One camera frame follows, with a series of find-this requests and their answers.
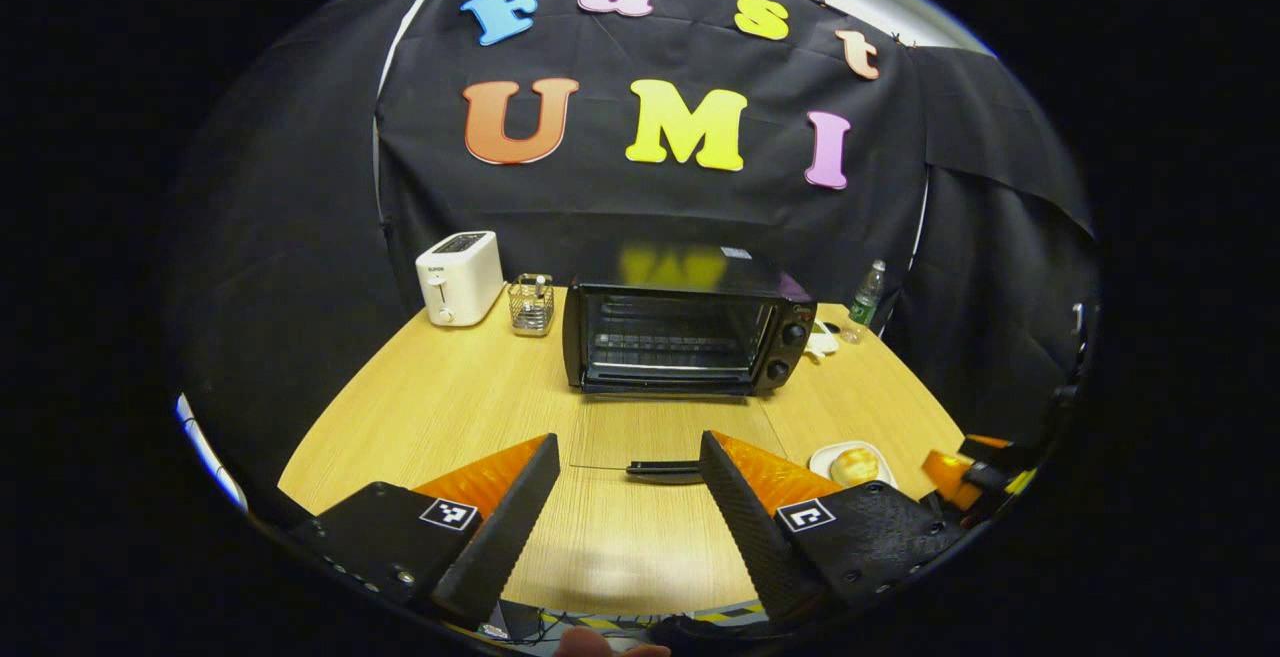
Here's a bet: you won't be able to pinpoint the round bread bun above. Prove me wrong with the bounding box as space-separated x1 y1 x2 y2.
830 447 881 486

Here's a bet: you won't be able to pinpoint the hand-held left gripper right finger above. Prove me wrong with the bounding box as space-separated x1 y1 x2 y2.
698 430 967 624

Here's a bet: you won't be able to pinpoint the black backdrop cloth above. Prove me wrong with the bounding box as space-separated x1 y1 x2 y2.
170 0 1101 503

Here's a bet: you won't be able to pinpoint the black electric oven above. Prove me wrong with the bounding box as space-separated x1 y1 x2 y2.
562 247 817 486

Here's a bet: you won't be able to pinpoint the white toaster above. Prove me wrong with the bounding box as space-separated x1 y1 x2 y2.
416 230 505 328

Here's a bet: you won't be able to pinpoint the clear plastic water bottle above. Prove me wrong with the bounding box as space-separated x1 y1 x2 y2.
845 259 887 343

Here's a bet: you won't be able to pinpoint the white square plate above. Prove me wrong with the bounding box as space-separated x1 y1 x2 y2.
808 440 898 491

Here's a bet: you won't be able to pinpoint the glass holder with wire frame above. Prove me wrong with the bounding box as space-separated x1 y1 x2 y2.
508 274 556 338

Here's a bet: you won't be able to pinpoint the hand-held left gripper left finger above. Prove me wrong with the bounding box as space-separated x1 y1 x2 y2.
288 433 562 630

